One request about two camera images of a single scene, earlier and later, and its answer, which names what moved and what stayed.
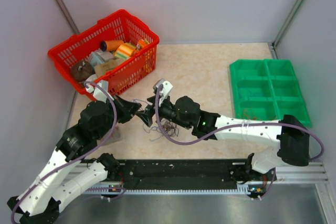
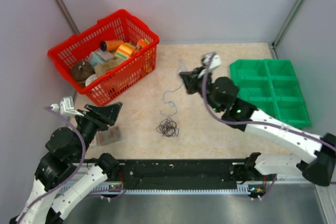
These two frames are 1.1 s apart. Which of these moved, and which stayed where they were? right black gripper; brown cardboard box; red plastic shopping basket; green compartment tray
Moved: right black gripper
Stayed: green compartment tray; brown cardboard box; red plastic shopping basket
